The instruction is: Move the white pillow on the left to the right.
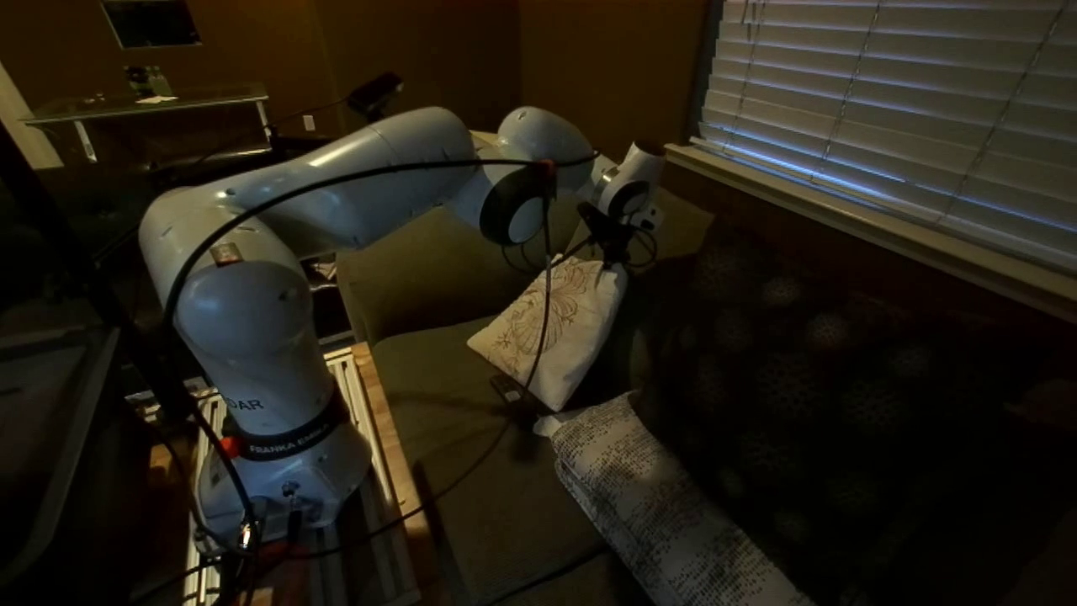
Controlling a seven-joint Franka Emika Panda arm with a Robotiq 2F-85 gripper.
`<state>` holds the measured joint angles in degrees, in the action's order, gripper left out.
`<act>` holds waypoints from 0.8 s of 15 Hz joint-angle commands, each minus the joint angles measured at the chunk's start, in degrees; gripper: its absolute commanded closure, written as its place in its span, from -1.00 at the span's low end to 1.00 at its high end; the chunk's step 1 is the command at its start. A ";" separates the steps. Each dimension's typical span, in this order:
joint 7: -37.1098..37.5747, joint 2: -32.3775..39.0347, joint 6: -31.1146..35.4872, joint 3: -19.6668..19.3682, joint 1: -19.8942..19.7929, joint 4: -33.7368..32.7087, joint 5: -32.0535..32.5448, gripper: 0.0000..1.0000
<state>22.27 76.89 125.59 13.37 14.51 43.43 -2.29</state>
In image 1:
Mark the small desk device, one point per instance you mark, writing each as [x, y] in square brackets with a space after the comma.
[150, 84]

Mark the wooden robot mounting table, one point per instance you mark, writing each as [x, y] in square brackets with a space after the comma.
[389, 447]

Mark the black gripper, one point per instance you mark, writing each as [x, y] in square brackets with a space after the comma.
[619, 226]

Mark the small white tag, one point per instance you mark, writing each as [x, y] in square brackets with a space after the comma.
[546, 426]

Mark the grey flat panel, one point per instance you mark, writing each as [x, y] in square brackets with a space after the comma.
[44, 426]

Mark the white grey knit pillow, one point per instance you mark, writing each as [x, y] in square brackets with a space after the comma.
[661, 516]

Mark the black camera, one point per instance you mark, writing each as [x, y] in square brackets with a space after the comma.
[376, 95]

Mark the white window sill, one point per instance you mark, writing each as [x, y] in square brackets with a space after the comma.
[863, 222]

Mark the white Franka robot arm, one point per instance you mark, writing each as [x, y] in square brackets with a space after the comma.
[256, 314]

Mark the small black device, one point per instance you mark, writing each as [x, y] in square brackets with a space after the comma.
[510, 392]

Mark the olive green couch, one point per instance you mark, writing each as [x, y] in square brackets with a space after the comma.
[448, 280]

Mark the white wall outlet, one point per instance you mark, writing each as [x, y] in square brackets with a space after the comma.
[309, 122]

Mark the dark wall picture frame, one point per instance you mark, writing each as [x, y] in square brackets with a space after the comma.
[151, 20]

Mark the white window blinds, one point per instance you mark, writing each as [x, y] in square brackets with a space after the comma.
[910, 101]

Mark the white coral print pillow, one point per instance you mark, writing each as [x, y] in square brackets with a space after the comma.
[561, 337]

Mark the black fuzzy blanket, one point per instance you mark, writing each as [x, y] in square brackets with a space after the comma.
[853, 404]

